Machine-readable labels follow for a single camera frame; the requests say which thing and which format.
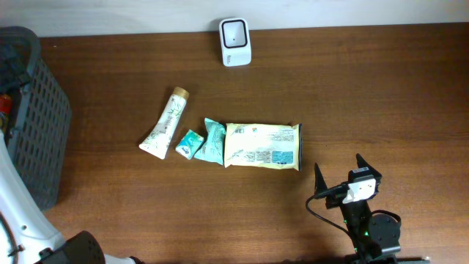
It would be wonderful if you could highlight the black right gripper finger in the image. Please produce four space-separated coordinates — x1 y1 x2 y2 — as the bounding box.
314 163 328 197
355 153 381 178

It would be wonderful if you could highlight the yellow wet wipes pack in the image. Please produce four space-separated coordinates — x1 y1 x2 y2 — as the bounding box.
224 123 303 171

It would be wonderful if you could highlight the teal green snack pouch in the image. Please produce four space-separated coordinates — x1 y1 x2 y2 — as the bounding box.
194 118 226 165

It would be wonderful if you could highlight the small teal tissue packet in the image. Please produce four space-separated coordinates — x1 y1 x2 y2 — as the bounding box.
175 130 204 160

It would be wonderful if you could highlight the white tube with gold cap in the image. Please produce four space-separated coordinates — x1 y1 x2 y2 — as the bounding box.
139 87 189 159

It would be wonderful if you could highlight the orange red spaghetti packet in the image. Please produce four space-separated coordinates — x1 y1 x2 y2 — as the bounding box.
0 94 12 133

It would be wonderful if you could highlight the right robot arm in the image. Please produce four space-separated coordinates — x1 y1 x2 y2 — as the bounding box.
306 154 430 264

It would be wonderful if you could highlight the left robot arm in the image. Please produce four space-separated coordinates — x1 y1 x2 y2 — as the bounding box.
1 135 141 264

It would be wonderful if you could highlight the white barcode scanner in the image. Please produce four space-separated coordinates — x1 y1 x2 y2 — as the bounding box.
218 18 252 67

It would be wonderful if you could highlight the grey plastic mesh basket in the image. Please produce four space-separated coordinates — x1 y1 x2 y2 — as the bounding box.
1 26 72 211

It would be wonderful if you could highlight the black right camera cable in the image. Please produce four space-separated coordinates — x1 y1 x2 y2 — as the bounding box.
305 185 362 254

